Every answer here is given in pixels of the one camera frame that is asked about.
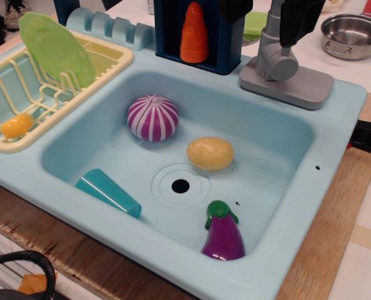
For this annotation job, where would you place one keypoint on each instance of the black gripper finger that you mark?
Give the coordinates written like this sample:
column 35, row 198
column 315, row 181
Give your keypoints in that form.
column 233, row 10
column 297, row 19

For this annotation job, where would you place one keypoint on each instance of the grey toy faucet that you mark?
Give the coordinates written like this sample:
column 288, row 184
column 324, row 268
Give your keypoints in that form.
column 275, row 71

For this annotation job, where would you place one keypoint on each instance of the green cutting board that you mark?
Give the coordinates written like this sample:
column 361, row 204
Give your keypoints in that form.
column 255, row 22

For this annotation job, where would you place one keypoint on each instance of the dark blue utensil holder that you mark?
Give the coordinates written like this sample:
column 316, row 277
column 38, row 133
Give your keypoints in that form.
column 225, row 40

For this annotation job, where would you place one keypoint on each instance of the orange toy carrot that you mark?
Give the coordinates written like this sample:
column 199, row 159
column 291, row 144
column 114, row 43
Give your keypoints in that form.
column 194, row 40

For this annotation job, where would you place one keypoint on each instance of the stainless steel pot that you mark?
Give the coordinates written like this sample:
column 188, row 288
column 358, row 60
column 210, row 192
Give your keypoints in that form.
column 347, row 36

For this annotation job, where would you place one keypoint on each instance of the purple striped toy onion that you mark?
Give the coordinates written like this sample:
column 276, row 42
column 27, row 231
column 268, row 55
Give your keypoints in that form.
column 153, row 118

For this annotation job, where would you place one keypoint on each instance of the black clamp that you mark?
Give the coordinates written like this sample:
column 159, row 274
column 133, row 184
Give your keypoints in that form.
column 361, row 136

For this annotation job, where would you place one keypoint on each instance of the yellow toy potato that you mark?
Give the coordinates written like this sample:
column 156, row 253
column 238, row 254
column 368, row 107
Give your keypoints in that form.
column 210, row 153

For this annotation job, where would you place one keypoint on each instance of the light blue toy sink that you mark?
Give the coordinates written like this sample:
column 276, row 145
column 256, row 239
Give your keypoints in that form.
column 177, row 167

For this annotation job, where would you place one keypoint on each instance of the green plastic plate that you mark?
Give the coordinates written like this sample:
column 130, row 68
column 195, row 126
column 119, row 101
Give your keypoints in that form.
column 55, row 48

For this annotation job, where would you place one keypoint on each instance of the white sneaker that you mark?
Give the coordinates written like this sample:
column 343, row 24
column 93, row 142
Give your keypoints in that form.
column 14, row 11

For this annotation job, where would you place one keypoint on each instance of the teal plastic cup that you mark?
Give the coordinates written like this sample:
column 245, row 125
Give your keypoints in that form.
column 99, row 185

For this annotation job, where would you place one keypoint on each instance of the yellow dish rack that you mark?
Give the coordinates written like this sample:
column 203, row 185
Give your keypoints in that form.
column 27, row 88

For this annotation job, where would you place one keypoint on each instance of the purple toy eggplant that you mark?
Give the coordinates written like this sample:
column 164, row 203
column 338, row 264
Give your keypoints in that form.
column 224, row 241

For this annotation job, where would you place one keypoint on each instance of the yellow toy lemon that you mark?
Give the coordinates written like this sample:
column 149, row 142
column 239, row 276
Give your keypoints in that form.
column 17, row 126

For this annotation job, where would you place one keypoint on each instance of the orange tape piece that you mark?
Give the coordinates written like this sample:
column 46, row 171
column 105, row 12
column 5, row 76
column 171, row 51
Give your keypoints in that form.
column 33, row 283

